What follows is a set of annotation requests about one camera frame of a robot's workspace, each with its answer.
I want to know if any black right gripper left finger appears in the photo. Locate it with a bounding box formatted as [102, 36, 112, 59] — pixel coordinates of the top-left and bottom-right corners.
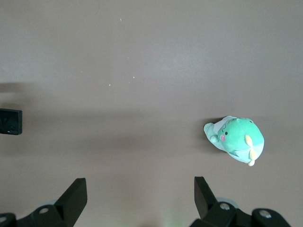
[18, 177, 88, 227]

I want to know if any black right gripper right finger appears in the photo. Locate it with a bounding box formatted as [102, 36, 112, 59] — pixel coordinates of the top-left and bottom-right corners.
[190, 176, 255, 227]

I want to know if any black folded flip phone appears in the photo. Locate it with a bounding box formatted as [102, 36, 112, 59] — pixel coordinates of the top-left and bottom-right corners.
[0, 108, 23, 135]

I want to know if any green dinosaur plush toy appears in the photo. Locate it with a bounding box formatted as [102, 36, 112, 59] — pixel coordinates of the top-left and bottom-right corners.
[203, 115, 265, 167]

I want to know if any brown table cover mat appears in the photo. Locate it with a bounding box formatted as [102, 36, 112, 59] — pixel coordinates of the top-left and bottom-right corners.
[0, 0, 303, 227]

